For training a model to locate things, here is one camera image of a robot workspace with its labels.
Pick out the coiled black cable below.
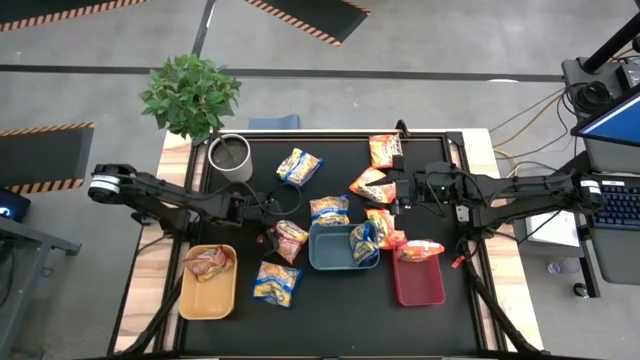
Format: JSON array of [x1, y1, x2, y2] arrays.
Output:
[[568, 79, 615, 117]]

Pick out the grey stand base box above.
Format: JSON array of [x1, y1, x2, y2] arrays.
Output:
[[560, 55, 640, 104]]

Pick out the dark blue plastic bin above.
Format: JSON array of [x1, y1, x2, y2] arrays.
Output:
[[307, 221, 382, 272]]

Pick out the red plastic bin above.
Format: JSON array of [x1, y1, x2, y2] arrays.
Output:
[[391, 239, 447, 308]]

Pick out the green potted plant white pot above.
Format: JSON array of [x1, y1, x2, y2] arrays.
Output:
[[138, 53, 255, 184]]

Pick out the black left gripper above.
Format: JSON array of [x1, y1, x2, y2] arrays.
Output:
[[238, 197, 284, 257]]

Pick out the black stand pole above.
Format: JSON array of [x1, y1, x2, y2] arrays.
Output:
[[582, 12, 640, 75]]

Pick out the grey side desk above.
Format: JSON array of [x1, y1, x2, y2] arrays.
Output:
[[0, 214, 83, 360]]

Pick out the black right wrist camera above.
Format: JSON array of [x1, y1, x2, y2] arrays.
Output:
[[428, 174, 454, 202]]

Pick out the laptop computer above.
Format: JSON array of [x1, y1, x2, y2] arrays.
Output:
[[574, 137, 640, 287]]

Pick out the black hazard-striped floor mat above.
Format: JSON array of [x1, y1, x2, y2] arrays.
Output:
[[0, 0, 151, 32], [0, 122, 96, 196], [243, 0, 371, 48]]

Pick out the blue soy sauce ramen pack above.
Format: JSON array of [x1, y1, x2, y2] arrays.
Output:
[[309, 194, 351, 227], [276, 147, 324, 188], [348, 221, 381, 268], [252, 260, 303, 308]]

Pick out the black backlit keyboard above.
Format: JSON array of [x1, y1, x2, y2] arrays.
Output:
[[592, 174, 640, 230]]

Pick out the computer monitor blue screen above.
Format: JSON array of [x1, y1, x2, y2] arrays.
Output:
[[570, 83, 640, 149]]

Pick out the yellow plastic bin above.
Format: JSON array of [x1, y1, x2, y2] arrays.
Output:
[[178, 243, 239, 321]]

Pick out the white paper sheet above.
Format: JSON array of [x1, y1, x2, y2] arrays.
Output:
[[524, 209, 581, 249]]

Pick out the black diagonal support bar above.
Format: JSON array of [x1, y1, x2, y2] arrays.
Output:
[[552, 149, 594, 177]]

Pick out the black device blue light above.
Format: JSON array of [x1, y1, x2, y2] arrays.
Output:
[[0, 187, 32, 224]]

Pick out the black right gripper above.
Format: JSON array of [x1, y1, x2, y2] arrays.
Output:
[[366, 154, 430, 216]]

